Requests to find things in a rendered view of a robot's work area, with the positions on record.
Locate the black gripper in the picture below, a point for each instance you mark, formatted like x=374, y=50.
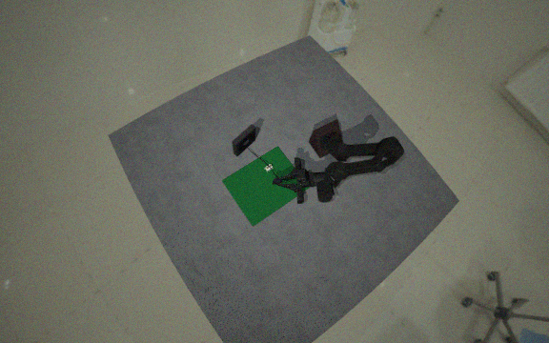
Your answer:
x=297, y=188

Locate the black cable with plug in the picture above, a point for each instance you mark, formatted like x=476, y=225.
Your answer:
x=276, y=181

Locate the green circuit board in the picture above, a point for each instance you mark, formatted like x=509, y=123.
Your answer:
x=252, y=186

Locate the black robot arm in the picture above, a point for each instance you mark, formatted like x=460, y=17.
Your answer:
x=388, y=147

